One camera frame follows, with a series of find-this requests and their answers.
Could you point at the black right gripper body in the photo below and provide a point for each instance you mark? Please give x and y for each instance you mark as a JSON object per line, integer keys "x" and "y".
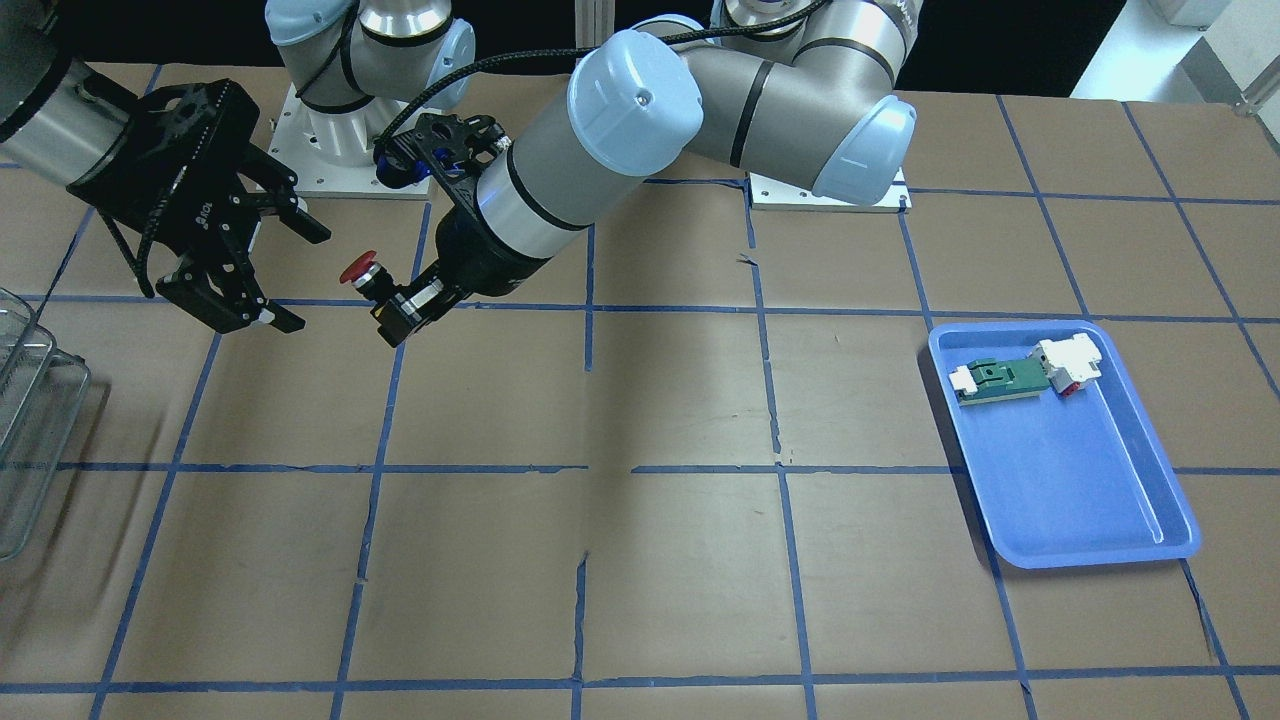
{"x": 172, "y": 213}

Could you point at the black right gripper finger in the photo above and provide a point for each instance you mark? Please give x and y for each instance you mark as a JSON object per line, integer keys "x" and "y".
{"x": 277, "y": 196}
{"x": 225, "y": 300}

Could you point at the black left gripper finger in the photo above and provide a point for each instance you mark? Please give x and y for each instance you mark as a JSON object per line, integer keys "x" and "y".
{"x": 397, "y": 319}
{"x": 427, "y": 285}

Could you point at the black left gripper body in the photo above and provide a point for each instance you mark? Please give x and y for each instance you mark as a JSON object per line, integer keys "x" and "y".
{"x": 477, "y": 265}

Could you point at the red emergency push button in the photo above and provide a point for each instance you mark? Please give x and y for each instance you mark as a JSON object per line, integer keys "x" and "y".
{"x": 369, "y": 278}

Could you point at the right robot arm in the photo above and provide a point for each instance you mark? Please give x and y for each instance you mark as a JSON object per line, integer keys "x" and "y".
{"x": 70, "y": 71}

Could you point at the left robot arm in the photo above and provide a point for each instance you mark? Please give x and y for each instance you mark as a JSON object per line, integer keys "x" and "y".
{"x": 799, "y": 91}

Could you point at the green terminal block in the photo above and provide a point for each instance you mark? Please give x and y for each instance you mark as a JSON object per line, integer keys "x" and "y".
{"x": 989, "y": 380}

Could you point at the white circuit breaker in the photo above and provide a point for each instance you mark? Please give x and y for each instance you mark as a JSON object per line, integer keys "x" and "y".
{"x": 1069, "y": 365}

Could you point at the blue plastic tray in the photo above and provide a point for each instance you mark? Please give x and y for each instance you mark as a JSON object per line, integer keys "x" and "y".
{"x": 1065, "y": 482}

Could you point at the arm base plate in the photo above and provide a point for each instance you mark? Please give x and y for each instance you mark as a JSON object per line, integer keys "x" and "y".
{"x": 771, "y": 194}
{"x": 331, "y": 154}

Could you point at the metal wire mesh shelf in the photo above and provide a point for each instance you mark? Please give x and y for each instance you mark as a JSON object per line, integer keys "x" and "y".
{"x": 42, "y": 394}

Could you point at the aluminium frame post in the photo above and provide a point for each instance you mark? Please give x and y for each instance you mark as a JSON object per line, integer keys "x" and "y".
{"x": 593, "y": 22}

